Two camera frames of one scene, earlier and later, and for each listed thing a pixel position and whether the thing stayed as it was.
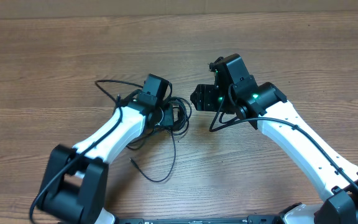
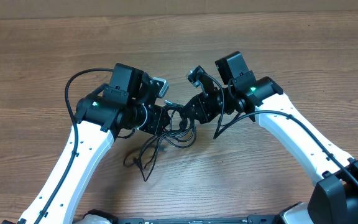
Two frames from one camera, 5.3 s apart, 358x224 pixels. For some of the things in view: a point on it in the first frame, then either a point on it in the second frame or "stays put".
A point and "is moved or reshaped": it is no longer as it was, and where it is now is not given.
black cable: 171,168 -> 146,157
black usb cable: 181,126 is moved or reshaped
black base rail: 250,219 stays put
